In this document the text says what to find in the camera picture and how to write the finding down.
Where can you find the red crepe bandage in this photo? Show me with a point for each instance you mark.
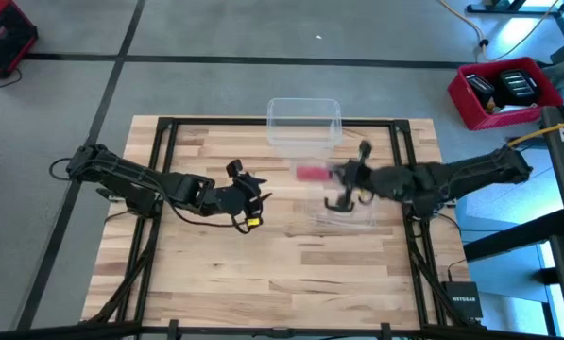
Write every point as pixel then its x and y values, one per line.
pixel 312 173

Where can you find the black Netgear switch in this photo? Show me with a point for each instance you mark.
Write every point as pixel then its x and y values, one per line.
pixel 462 300

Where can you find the red and black equipment case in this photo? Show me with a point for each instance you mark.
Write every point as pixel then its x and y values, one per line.
pixel 3 38

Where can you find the black aluminium table frame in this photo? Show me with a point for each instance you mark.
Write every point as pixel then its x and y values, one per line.
pixel 215 122

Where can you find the clear plastic storage box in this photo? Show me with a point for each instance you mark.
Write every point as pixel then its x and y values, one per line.
pixel 305 137

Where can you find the black floor stand base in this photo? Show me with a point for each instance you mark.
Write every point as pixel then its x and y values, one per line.
pixel 513 9

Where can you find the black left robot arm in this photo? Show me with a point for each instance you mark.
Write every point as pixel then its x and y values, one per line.
pixel 135 179

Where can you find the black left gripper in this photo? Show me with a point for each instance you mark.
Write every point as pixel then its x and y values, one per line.
pixel 229 198

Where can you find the red plastic crate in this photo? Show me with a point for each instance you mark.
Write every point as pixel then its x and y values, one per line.
pixel 480 120

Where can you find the small black battery pack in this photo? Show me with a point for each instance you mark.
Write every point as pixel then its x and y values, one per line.
pixel 480 87

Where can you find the large black ribbed battery pack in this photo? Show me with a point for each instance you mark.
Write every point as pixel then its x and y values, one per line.
pixel 517 85

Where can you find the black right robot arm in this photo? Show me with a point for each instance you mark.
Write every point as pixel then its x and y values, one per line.
pixel 451 181

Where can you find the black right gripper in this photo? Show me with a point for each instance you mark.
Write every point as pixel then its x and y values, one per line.
pixel 357 177

